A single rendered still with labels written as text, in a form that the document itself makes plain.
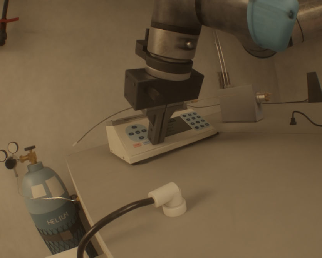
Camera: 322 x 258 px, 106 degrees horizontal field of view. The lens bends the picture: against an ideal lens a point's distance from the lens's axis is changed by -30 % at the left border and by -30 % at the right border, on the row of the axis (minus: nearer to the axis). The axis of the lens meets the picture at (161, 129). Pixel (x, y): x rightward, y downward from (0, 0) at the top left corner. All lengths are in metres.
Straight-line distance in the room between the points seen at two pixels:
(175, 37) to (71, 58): 1.01
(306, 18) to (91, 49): 1.17
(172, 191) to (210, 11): 0.19
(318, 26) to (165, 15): 0.25
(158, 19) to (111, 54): 1.05
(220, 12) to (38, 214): 0.87
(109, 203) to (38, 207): 0.62
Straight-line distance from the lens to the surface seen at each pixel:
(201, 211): 0.18
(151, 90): 0.24
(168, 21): 0.24
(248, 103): 0.59
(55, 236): 0.89
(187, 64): 0.26
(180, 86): 0.29
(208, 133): 0.44
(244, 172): 0.25
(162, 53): 0.25
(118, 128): 0.39
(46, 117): 1.12
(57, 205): 0.82
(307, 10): 0.34
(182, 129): 0.41
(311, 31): 0.34
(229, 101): 0.63
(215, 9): 0.21
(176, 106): 0.32
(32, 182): 0.82
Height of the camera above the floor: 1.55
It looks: 8 degrees down
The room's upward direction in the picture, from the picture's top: 11 degrees counter-clockwise
